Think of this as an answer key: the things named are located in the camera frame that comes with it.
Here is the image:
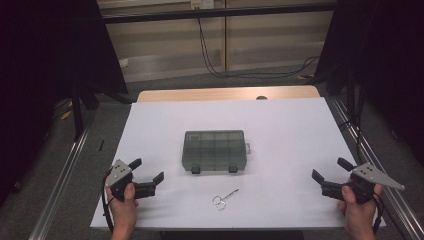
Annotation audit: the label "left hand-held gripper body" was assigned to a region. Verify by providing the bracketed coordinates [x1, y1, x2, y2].
[105, 159, 136, 203]

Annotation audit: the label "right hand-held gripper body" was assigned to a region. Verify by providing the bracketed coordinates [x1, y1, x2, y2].
[342, 162, 406, 205]

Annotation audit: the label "grey transparent compartment box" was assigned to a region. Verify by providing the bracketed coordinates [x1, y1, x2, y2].
[181, 129, 252, 175]

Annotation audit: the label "person's left hand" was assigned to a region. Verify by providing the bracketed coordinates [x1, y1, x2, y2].
[107, 182, 140, 232]

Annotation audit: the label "person's right hand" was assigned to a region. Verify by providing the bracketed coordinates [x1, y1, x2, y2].
[336, 182, 384, 235]

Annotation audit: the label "white table sheet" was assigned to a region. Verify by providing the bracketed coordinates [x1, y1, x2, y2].
[89, 97, 387, 231]

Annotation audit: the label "black metal stand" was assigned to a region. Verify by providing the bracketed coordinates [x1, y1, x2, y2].
[345, 63, 365, 129]
[70, 79, 85, 142]

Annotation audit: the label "small metal scissors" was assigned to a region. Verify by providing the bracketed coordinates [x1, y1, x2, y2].
[212, 188, 240, 212]

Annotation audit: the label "black curtain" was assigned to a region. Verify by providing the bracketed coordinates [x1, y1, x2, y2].
[0, 0, 130, 204]
[314, 0, 424, 168]

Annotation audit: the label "black horizontal bar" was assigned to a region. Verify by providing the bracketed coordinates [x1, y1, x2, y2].
[101, 2, 336, 25]

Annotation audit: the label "white power strip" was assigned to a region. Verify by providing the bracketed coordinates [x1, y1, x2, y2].
[190, 0, 215, 10]

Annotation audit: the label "aluminium floor rail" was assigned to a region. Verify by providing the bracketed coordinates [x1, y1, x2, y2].
[27, 126, 92, 240]
[328, 95, 424, 240]

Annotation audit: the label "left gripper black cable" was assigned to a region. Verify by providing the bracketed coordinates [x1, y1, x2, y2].
[100, 167, 116, 234]

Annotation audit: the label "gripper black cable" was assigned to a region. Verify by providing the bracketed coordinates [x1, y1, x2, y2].
[371, 193, 385, 235]
[100, 167, 116, 234]

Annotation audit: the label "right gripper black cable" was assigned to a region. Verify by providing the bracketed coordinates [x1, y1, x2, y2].
[371, 193, 385, 235]

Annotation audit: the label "black floor cable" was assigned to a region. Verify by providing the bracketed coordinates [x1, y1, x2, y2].
[198, 18, 321, 78]
[196, 8, 320, 80]

